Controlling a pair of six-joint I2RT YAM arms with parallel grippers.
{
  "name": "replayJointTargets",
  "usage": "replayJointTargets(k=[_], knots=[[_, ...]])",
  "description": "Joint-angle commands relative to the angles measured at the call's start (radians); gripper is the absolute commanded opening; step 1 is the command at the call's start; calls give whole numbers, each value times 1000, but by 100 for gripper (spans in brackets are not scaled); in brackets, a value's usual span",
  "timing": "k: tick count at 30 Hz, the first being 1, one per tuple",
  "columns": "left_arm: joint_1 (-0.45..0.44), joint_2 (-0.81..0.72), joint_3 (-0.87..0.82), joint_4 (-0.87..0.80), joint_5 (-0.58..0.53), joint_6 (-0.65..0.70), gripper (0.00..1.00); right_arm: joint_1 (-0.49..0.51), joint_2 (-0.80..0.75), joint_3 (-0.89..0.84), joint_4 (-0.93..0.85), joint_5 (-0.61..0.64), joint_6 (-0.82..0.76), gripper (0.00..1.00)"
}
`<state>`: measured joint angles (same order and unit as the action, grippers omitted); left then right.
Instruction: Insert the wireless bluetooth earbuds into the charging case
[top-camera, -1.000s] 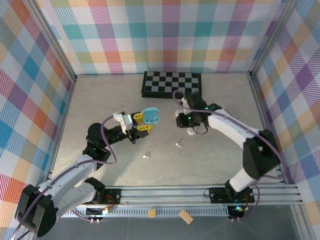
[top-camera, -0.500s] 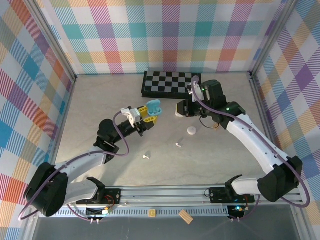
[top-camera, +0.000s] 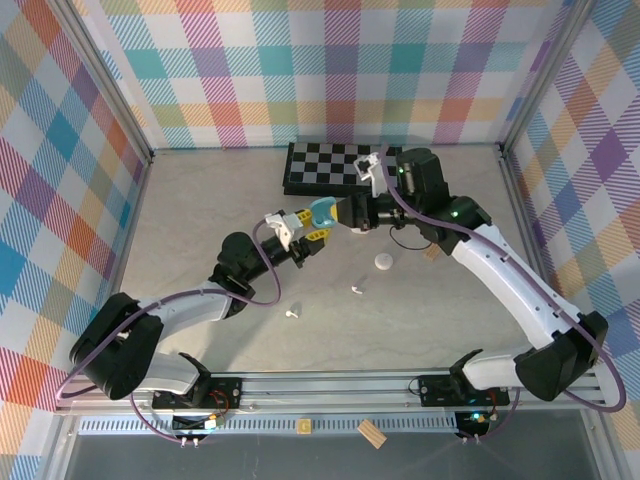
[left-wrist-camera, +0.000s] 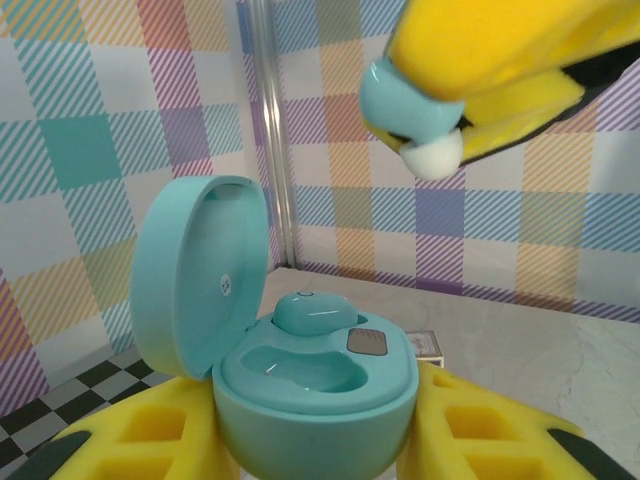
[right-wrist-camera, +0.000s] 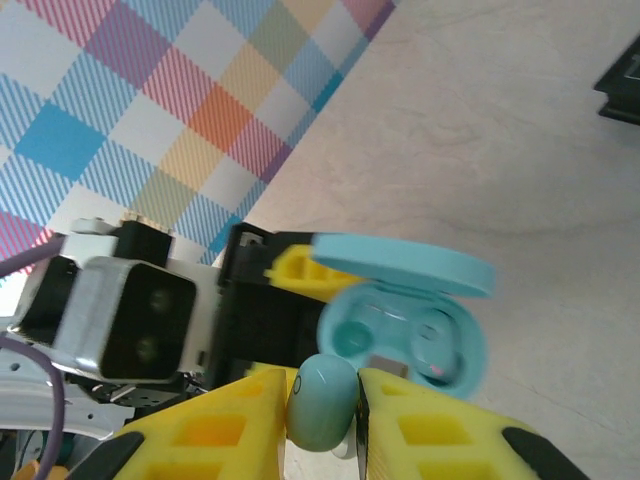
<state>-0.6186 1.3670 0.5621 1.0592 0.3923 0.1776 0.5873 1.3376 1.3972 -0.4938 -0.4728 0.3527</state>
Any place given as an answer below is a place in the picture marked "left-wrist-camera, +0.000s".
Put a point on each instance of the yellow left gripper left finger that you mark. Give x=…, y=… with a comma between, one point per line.
x=150, y=435

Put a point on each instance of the teal earbud charging case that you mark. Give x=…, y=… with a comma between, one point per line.
x=310, y=420

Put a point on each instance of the black folding chessboard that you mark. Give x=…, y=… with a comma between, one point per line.
x=65, y=405

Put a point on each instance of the printed playing card box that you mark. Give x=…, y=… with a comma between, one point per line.
x=425, y=347

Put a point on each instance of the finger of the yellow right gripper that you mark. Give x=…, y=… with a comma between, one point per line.
x=525, y=115
x=500, y=40

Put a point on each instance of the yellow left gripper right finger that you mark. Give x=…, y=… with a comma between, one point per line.
x=490, y=430

